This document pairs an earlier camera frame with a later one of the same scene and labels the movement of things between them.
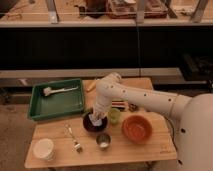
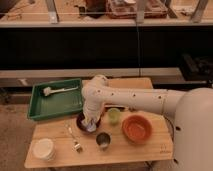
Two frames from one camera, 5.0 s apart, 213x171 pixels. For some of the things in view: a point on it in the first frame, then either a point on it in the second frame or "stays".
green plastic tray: [65, 102] stays
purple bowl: [94, 129] → [79, 122]
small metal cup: [103, 139] stays
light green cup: [115, 115] stays
